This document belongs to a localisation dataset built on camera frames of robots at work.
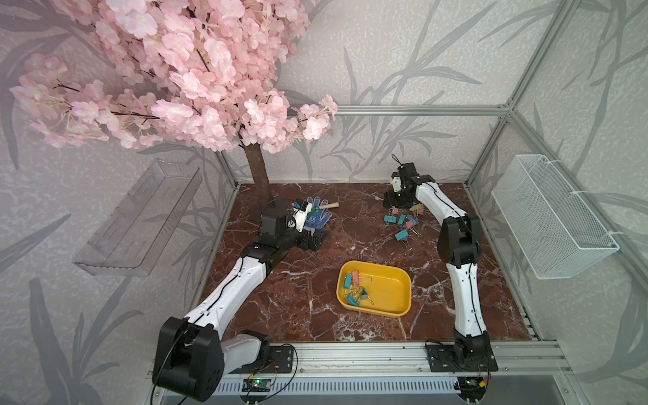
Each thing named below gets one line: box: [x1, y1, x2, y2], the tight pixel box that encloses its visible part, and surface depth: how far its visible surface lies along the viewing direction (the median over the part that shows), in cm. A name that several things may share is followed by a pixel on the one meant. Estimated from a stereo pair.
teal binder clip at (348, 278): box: [343, 273, 353, 289], surface depth 89 cm
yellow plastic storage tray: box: [335, 259, 412, 318], surface depth 88 cm
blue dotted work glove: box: [304, 195, 334, 230], surface depth 110 cm
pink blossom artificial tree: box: [10, 0, 338, 211], surface depth 48 cm
